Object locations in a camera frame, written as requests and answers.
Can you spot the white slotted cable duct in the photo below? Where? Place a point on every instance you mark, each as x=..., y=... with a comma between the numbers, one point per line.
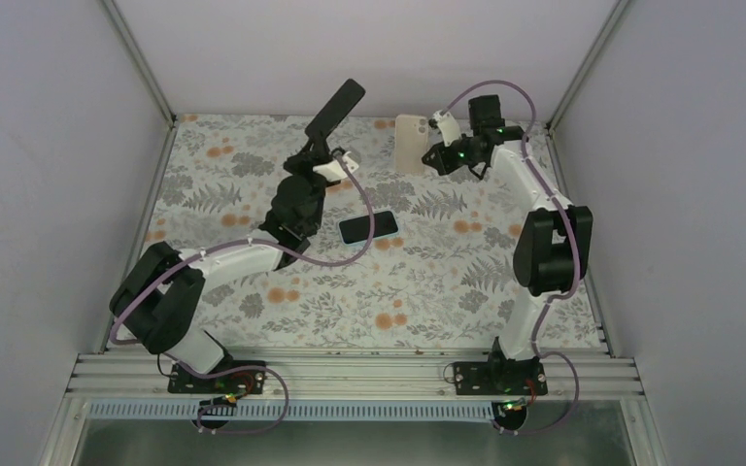
x=298, y=410

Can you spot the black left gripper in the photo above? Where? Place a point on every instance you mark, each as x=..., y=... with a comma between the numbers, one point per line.
x=320, y=153

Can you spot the phone in light blue case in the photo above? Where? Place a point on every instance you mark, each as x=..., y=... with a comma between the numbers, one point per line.
x=355, y=230

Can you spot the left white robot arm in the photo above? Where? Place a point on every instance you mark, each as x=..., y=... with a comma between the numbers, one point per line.
x=158, y=299

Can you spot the cream phone case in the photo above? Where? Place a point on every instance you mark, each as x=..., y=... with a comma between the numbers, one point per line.
x=411, y=134

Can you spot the aluminium frame left rail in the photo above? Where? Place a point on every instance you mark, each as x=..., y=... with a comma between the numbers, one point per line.
x=144, y=123

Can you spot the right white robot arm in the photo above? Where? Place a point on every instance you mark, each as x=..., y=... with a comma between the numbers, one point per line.
x=549, y=259

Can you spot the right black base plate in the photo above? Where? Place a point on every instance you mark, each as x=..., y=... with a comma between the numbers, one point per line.
x=508, y=378

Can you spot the aluminium frame right rail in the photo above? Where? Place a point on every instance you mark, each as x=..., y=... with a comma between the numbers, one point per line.
x=567, y=162

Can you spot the black smartphone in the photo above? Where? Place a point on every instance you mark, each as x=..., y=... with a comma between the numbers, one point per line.
x=336, y=109

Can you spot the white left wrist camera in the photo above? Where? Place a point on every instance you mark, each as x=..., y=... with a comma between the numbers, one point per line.
x=343, y=163

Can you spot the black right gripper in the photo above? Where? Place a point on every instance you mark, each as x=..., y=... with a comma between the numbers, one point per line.
x=444, y=165

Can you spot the aluminium frame rail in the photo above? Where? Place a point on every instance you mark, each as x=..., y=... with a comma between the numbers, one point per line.
x=144, y=123
x=567, y=162

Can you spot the aluminium front rail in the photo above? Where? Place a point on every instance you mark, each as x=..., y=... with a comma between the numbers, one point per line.
x=399, y=376

